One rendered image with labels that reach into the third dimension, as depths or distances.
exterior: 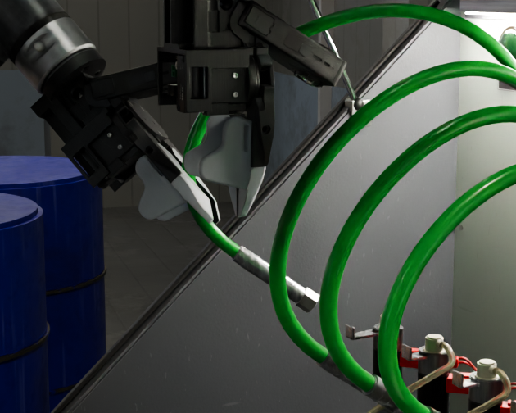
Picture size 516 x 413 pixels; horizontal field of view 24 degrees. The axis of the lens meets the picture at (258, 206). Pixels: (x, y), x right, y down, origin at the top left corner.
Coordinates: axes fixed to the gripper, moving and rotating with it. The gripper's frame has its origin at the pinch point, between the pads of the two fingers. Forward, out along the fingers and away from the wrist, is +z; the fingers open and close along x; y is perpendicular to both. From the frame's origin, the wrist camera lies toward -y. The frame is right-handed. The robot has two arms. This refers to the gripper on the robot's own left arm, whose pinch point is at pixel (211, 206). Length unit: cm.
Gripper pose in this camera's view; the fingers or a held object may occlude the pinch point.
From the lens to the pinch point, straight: 117.9
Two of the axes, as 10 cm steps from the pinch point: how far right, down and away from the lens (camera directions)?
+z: 6.5, 7.5, -1.6
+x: -1.9, -0.5, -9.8
